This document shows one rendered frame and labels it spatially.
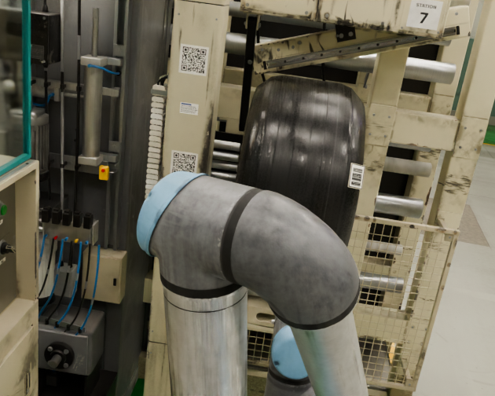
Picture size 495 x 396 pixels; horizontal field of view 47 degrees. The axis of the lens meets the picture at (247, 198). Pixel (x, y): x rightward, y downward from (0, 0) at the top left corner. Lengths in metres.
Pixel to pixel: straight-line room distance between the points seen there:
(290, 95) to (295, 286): 0.92
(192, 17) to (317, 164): 0.50
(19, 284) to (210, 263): 0.96
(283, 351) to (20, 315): 0.70
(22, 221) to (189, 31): 0.64
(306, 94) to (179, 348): 0.90
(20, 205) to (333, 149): 0.76
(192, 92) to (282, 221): 0.98
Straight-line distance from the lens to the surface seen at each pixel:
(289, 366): 1.10
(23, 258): 1.52
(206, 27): 1.54
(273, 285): 0.63
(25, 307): 1.54
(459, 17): 1.98
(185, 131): 1.59
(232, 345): 0.76
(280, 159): 1.39
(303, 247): 0.62
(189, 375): 0.79
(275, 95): 1.49
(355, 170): 1.41
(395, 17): 1.80
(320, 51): 1.92
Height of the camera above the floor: 1.70
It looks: 20 degrees down
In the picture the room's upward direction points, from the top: 8 degrees clockwise
